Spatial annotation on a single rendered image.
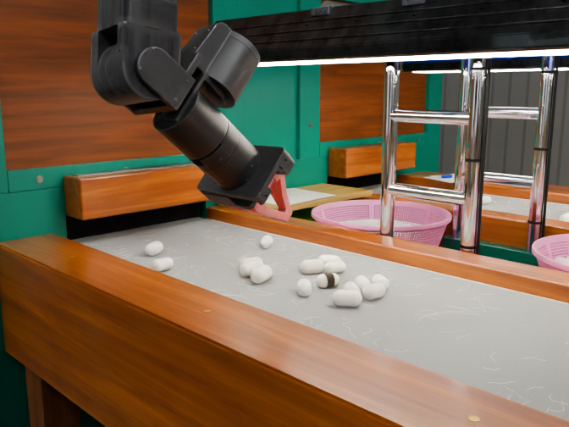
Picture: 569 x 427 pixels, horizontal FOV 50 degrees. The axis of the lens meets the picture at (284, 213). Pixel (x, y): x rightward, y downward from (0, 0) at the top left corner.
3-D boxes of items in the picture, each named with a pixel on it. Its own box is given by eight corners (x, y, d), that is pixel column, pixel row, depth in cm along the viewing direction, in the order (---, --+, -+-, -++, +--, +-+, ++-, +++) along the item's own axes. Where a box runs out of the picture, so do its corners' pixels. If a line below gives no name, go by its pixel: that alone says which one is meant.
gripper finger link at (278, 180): (273, 189, 77) (229, 144, 71) (315, 195, 72) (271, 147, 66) (248, 235, 75) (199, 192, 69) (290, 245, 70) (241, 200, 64)
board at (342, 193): (267, 216, 116) (267, 209, 116) (217, 205, 127) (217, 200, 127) (372, 195, 139) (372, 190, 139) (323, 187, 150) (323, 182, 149)
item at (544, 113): (541, 277, 108) (564, 13, 99) (441, 256, 122) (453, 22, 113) (581, 257, 121) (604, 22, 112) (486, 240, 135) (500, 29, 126)
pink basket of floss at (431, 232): (464, 280, 106) (467, 227, 104) (311, 279, 107) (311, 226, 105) (433, 243, 132) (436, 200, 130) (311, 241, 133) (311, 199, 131)
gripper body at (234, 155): (233, 152, 72) (192, 111, 67) (295, 158, 65) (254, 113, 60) (205, 197, 70) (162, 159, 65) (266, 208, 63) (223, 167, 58)
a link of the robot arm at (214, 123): (136, 123, 60) (170, 124, 56) (172, 69, 62) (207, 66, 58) (183, 164, 64) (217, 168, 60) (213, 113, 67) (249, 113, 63)
